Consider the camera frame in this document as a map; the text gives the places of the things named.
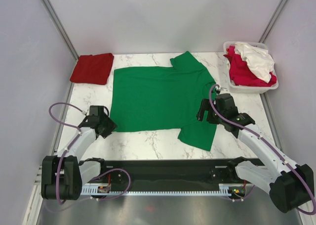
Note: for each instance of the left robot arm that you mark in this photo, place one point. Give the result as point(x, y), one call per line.
point(64, 174)

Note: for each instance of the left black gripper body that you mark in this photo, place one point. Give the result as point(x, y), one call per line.
point(108, 126)

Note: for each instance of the green t-shirt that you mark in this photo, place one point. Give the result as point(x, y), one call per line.
point(151, 98)

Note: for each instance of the red t-shirt in basket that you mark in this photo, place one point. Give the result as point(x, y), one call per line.
point(240, 74)

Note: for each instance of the white slotted cable duct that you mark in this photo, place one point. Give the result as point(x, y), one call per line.
point(98, 190)

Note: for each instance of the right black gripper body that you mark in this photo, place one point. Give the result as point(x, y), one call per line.
point(212, 117)

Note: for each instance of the aluminium frame post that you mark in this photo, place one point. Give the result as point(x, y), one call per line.
point(273, 20)
point(60, 28)

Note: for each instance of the white t-shirt in basket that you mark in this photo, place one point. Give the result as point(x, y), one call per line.
point(258, 60)

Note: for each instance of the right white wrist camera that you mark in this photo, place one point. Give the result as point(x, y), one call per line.
point(220, 90)

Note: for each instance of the folded dark red t-shirt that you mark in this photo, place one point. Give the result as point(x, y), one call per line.
point(93, 69)

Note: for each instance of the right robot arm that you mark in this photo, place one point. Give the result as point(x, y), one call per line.
point(288, 184)

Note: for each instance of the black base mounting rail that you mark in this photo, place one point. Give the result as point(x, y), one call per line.
point(169, 175)

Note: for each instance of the left aluminium frame post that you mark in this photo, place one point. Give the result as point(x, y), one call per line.
point(60, 28)

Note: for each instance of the right aluminium frame post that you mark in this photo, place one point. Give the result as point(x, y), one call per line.
point(273, 20)

